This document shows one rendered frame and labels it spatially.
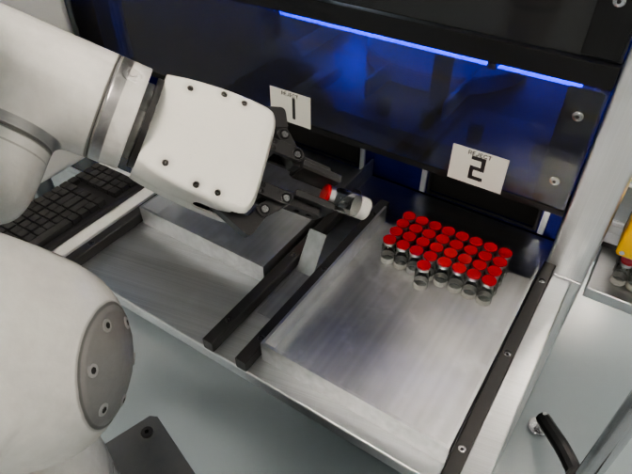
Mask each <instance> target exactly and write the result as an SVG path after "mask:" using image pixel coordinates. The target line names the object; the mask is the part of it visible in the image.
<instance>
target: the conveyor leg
mask: <svg viewBox="0 0 632 474"><path fill-rule="evenodd" d="M631 438H632V389H631V391H630V392H629V394H628V395H627V397H626V398H625V400H624V402H623V403H622V404H621V406H620V407H619V409H618V410H617V412H616V413H615V415H614V416H613V417H612V419H611V420H610V422H609V423H608V425H607V427H606V428H605V429H604V431H603V432H602V434H600V436H599V437H598V439H597V440H596V442H595V443H594V444H593V446H592V448H591V449H590V451H589V452H588V454H587V455H586V456H585V458H584V459H583V461H582V462H581V464H580V465H579V467H578V468H577V470H576V471H575V473H574V474H605V472H606V471H607V470H608V468H609V467H610V466H611V464H612V463H613V462H614V460H615V459H616V458H617V457H618V455H619V454H620V453H621V451H622V450H623V449H624V447H625V446H626V445H627V443H628V442H629V441H630V439H631Z"/></svg>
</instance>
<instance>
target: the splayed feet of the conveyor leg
mask: <svg viewBox="0 0 632 474"><path fill-rule="evenodd" d="M528 427H529V430H530V431H531V432H532V433H533V434H535V435H538V436H546V438H547V440H548V441H549V443H550V444H551V446H552V447H553V449H554V451H555V452H556V453H557V455H558V457H559V459H560V461H561V464H562V467H563V469H564V471H565V474H574V473H575V471H576V470H577V468H578V467H579V465H580V463H579V461H578V459H577V457H576V455H575V453H574V452H573V450H572V448H571V446H570V445H569V443H568V441H567V440H566V438H565V437H564V435H563V434H562V432H561V430H560V429H559V428H558V426H557V425H556V423H555V422H554V420H553V419H552V418H551V417H550V415H549V414H547V413H546V412H542V413H540V414H538V415H537V417H532V418H530V419H529V421H528Z"/></svg>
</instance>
